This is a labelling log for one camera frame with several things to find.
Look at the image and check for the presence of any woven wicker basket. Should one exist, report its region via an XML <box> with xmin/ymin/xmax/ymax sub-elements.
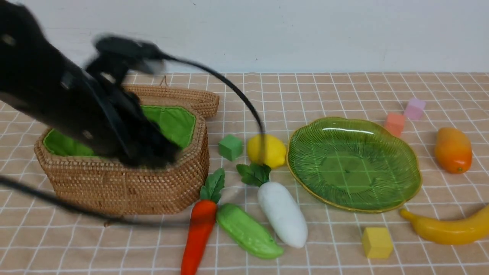
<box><xmin>34</xmin><ymin>105</ymin><xmax>210</xmax><ymax>216</ymax></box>

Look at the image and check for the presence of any orange mango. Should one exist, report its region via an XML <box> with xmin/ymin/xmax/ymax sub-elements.
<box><xmin>434</xmin><ymin>127</ymin><xmax>473</xmax><ymax>174</ymax></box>

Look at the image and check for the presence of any yellow foam cube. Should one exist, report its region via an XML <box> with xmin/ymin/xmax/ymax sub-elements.
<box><xmin>361</xmin><ymin>227</ymin><xmax>393</xmax><ymax>259</ymax></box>

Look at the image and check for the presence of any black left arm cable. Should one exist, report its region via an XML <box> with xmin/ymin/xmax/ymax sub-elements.
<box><xmin>0</xmin><ymin>53</ymin><xmax>267</xmax><ymax>228</ymax></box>

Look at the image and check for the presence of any pink foam cube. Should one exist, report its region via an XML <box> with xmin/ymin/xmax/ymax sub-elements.
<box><xmin>403</xmin><ymin>97</ymin><xmax>426</xmax><ymax>120</ymax></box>

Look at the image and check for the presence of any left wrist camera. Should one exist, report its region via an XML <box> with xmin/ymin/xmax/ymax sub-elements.
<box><xmin>94</xmin><ymin>35</ymin><xmax>165</xmax><ymax>75</ymax></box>

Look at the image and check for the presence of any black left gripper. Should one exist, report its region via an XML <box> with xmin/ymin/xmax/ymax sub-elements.
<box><xmin>86</xmin><ymin>61</ymin><xmax>181</xmax><ymax>169</ymax></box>

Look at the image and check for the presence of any orange foam cube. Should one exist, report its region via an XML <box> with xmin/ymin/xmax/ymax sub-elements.
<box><xmin>384</xmin><ymin>112</ymin><xmax>406</xmax><ymax>138</ymax></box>

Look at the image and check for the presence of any orange carrot with leaves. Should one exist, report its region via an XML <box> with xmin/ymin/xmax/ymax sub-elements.
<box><xmin>180</xmin><ymin>168</ymin><xmax>225</xmax><ymax>275</ymax></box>

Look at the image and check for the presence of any yellow lemon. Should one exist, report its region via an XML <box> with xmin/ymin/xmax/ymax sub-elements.
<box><xmin>246</xmin><ymin>134</ymin><xmax>287</xmax><ymax>169</ymax></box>

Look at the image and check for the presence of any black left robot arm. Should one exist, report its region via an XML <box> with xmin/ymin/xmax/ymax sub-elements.
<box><xmin>1</xmin><ymin>0</ymin><xmax>181</xmax><ymax>168</ymax></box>

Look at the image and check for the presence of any green cucumber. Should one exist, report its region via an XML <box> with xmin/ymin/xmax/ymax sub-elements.
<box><xmin>216</xmin><ymin>203</ymin><xmax>284</xmax><ymax>259</ymax></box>

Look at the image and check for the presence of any green foam cube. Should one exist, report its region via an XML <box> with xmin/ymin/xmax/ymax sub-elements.
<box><xmin>218</xmin><ymin>134</ymin><xmax>243</xmax><ymax>162</ymax></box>

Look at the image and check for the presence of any white radish with leaves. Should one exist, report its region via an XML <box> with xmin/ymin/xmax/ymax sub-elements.
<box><xmin>236</xmin><ymin>163</ymin><xmax>308</xmax><ymax>249</ymax></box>

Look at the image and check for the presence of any green glass leaf plate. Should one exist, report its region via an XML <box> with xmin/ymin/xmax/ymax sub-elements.
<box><xmin>286</xmin><ymin>117</ymin><xmax>423</xmax><ymax>214</ymax></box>

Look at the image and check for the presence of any yellow banana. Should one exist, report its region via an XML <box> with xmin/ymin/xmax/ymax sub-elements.
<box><xmin>399</xmin><ymin>205</ymin><xmax>489</xmax><ymax>246</ymax></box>

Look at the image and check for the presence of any woven wicker basket lid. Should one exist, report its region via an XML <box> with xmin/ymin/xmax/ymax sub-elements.
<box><xmin>123</xmin><ymin>76</ymin><xmax>220</xmax><ymax>118</ymax></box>

